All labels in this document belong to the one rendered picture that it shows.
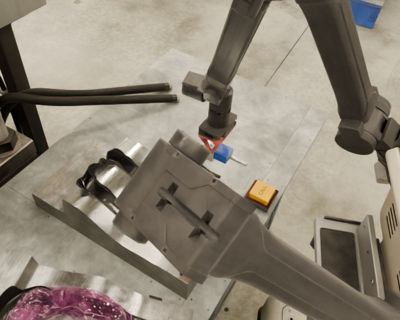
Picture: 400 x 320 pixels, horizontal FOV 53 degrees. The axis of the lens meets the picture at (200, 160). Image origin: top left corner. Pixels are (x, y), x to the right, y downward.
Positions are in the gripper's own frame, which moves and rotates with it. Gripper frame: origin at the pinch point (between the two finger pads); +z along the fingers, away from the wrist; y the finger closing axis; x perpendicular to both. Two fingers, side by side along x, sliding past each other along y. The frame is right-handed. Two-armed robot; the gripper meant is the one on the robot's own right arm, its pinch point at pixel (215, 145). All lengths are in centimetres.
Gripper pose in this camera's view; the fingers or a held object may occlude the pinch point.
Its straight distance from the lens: 112.7
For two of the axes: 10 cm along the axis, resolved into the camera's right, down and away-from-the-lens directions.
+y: -5.2, 6.2, -5.9
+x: 8.5, 4.2, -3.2
